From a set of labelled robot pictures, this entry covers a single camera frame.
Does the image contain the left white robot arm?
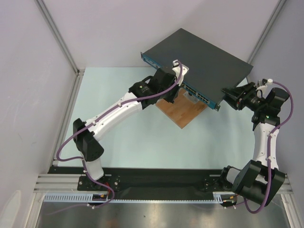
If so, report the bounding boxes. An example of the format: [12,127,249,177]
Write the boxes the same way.
[73,66,188,190]

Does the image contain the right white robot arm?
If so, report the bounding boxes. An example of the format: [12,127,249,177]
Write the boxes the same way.
[218,79,292,208]

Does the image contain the wooden board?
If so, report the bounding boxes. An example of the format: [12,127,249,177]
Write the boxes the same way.
[156,88,208,129]

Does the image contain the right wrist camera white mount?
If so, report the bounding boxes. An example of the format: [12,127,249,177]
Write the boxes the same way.
[256,78,273,93]

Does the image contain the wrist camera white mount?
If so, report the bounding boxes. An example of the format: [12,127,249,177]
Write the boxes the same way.
[256,78,273,93]
[172,59,189,86]

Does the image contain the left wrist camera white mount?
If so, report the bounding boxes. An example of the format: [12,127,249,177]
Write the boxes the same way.
[172,59,189,86]

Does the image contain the black network switch blue front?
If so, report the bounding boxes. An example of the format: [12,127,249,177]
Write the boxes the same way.
[141,29,253,111]

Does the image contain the slotted cable duct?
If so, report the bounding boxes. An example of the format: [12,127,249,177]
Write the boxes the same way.
[43,192,236,204]

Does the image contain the left aluminium frame post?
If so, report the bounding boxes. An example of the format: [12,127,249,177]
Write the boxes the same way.
[33,0,84,76]

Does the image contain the aluminium frame post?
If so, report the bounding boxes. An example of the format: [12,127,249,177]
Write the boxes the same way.
[247,0,287,64]
[33,0,84,76]

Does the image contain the right aluminium frame post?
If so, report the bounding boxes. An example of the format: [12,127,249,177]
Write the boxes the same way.
[247,0,287,64]

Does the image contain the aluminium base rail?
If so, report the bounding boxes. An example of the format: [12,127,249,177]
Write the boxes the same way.
[34,174,81,193]

